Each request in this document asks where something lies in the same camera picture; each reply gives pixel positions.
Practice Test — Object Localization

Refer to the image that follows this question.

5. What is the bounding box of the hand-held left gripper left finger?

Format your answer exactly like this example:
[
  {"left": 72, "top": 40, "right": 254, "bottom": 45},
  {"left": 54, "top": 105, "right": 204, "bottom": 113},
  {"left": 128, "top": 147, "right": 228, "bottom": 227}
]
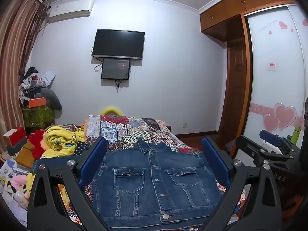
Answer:
[{"left": 27, "top": 137, "right": 110, "bottom": 231}]

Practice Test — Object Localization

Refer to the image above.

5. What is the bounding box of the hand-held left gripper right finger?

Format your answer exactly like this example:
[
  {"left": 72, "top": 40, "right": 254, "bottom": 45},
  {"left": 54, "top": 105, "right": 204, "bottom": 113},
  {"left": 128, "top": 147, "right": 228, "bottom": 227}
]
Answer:
[{"left": 202, "top": 137, "right": 283, "bottom": 231}]

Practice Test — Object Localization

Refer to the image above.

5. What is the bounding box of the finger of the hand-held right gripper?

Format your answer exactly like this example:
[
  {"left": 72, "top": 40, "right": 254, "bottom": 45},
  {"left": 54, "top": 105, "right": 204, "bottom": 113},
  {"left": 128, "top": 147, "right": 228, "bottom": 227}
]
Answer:
[
  {"left": 235, "top": 135, "right": 294, "bottom": 167},
  {"left": 259, "top": 129, "right": 293, "bottom": 150}
]

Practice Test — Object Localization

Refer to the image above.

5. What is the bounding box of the blue denim jacket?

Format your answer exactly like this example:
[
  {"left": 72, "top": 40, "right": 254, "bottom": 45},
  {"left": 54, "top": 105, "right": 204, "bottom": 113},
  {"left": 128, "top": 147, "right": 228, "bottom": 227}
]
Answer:
[{"left": 91, "top": 137, "right": 224, "bottom": 228}]

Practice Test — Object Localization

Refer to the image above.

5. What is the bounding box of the pile of mixed clothes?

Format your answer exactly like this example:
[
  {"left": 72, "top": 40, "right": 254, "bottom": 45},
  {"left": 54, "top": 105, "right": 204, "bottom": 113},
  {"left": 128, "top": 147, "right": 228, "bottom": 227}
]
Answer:
[{"left": 19, "top": 66, "right": 57, "bottom": 106}]

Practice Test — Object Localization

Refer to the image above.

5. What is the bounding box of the green bottle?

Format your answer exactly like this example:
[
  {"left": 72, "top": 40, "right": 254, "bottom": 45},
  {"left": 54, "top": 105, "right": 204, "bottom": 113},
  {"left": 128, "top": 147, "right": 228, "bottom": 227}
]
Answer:
[{"left": 291, "top": 126, "right": 301, "bottom": 145}]

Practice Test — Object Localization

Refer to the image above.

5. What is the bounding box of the patchwork quilt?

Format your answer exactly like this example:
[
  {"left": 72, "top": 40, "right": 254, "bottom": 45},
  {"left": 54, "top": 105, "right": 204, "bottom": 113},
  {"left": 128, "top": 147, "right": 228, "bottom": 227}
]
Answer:
[{"left": 65, "top": 114, "right": 246, "bottom": 231}]

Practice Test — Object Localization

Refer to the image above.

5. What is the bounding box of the yellow cartoon blanket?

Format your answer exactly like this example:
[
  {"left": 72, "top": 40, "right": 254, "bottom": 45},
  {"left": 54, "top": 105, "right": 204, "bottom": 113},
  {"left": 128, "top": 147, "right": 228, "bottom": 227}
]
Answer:
[{"left": 26, "top": 125, "right": 86, "bottom": 208}]

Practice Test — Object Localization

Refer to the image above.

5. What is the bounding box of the yellow pillow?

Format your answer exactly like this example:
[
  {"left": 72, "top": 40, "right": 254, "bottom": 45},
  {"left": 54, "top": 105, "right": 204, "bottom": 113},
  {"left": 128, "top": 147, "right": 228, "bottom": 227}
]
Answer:
[{"left": 100, "top": 105, "right": 124, "bottom": 116}]

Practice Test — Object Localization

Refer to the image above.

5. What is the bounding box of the red plush toy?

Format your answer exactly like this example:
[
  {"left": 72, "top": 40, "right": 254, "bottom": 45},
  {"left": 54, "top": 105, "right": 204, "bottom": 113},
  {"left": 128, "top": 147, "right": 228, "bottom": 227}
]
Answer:
[{"left": 29, "top": 129, "right": 50, "bottom": 160}]

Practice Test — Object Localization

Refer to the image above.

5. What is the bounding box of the wooden door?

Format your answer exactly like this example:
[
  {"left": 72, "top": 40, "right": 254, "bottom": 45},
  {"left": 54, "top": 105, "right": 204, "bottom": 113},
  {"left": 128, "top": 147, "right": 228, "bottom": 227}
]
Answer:
[{"left": 218, "top": 14, "right": 253, "bottom": 137}]

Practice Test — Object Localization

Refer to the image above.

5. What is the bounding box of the green patterned cloth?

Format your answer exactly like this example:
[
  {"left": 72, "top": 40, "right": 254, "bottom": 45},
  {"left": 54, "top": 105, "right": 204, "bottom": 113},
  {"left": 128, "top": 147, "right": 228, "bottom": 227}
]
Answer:
[{"left": 23, "top": 106, "right": 56, "bottom": 128}]

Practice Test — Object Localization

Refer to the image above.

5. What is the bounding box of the brown cardboard box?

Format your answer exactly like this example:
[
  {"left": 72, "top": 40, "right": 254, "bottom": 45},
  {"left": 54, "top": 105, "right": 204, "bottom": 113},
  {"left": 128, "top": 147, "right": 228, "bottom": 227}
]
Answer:
[{"left": 15, "top": 141, "right": 35, "bottom": 169}]

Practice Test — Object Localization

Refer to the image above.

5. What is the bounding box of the grey cloth bundle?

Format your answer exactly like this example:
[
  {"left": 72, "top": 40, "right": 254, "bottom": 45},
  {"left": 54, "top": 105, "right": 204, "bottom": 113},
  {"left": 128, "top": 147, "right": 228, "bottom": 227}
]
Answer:
[{"left": 41, "top": 88, "right": 63, "bottom": 112}]

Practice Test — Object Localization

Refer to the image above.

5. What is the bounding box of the pink plush toy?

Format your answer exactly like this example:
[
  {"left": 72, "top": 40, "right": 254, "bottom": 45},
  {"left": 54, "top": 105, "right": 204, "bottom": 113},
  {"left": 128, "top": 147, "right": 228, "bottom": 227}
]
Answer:
[{"left": 7, "top": 174, "right": 28, "bottom": 198}]

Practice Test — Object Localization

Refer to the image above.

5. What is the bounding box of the red box with white lid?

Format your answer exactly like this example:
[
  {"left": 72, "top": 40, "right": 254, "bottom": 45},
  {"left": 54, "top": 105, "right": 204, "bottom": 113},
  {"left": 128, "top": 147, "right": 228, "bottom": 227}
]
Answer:
[{"left": 3, "top": 127, "right": 26, "bottom": 147}]

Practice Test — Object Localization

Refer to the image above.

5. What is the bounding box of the orange box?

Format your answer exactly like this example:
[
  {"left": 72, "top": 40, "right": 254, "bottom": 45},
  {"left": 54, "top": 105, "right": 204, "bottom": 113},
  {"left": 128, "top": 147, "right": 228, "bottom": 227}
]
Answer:
[{"left": 28, "top": 97, "right": 47, "bottom": 108}]

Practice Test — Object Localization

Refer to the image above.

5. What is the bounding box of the stack of books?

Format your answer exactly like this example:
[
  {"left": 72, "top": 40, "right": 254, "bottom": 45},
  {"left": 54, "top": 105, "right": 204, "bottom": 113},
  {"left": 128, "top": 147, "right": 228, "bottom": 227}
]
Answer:
[{"left": 0, "top": 159, "right": 29, "bottom": 176}]

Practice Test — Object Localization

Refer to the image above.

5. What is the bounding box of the small black monitor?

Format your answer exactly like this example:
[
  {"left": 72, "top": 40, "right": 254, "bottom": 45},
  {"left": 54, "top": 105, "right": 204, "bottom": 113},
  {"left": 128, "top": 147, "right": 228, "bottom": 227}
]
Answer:
[{"left": 101, "top": 58, "right": 131, "bottom": 80}]

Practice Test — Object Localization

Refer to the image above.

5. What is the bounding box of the brown striped curtain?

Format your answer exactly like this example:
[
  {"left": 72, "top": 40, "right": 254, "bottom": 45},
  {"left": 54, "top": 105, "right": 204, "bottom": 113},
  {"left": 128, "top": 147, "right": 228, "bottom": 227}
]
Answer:
[{"left": 0, "top": 0, "right": 50, "bottom": 154}]

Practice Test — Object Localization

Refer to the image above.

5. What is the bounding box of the wooden overhead cabinet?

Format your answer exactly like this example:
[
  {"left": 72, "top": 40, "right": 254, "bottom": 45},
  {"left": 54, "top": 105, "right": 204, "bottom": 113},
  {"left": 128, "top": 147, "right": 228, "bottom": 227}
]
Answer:
[{"left": 200, "top": 0, "right": 304, "bottom": 42}]

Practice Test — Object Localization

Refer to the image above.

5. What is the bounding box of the white air conditioner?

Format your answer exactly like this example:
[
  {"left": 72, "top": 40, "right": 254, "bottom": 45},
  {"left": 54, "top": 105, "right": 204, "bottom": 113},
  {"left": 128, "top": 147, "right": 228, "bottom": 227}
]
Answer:
[{"left": 48, "top": 0, "right": 94, "bottom": 24}]

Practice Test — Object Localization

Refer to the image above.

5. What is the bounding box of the black wall television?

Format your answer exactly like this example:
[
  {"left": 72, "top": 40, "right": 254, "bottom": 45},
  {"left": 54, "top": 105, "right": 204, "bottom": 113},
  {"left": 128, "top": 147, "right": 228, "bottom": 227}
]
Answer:
[{"left": 92, "top": 29, "right": 145, "bottom": 60}]

